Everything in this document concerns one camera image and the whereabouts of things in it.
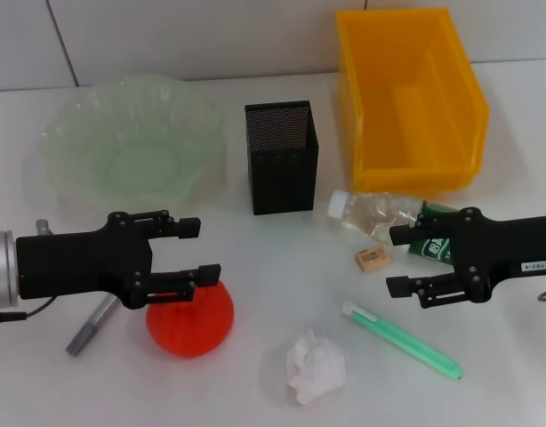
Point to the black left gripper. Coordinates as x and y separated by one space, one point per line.
77 262

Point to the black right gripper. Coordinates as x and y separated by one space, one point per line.
504 244

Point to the small tan eraser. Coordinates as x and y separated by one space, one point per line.
371 259

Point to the clear water bottle green label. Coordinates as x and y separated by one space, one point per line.
366 218

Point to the mint green pen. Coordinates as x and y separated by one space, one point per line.
402 340

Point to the red-orange fruit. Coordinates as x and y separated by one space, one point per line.
188 331

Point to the white paper ball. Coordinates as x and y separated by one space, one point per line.
317 371

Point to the black mesh pen holder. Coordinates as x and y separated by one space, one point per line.
282 178

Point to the grey marker pen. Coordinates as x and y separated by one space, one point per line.
88 329

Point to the pale green glass fruit plate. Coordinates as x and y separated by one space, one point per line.
135 133

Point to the yellow plastic bin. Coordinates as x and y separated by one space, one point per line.
388 66

